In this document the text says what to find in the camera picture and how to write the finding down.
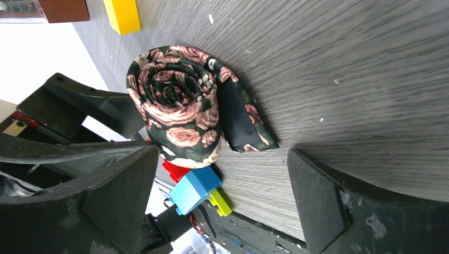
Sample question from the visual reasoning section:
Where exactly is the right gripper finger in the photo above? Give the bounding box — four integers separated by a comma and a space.
287, 149, 448, 253

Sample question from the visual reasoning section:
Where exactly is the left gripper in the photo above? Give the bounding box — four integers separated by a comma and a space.
1, 73, 158, 253

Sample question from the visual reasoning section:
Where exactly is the black pink floral tie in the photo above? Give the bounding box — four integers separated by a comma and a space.
126, 46, 278, 168

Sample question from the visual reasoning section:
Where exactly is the red toy brick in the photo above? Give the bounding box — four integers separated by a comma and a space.
162, 159, 191, 183

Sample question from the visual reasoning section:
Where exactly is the blue toy brick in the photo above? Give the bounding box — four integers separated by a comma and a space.
169, 166, 222, 215

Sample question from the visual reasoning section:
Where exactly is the yellow green translucent brick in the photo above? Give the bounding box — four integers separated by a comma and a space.
209, 189, 232, 217

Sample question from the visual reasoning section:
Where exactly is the yellow block upright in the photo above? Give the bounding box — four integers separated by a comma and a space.
103, 0, 141, 35

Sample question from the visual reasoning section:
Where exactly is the brown wooden metronome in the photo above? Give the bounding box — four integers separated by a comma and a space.
1, 0, 89, 23

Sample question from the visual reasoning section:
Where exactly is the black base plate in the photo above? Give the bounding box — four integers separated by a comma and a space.
156, 201, 308, 253

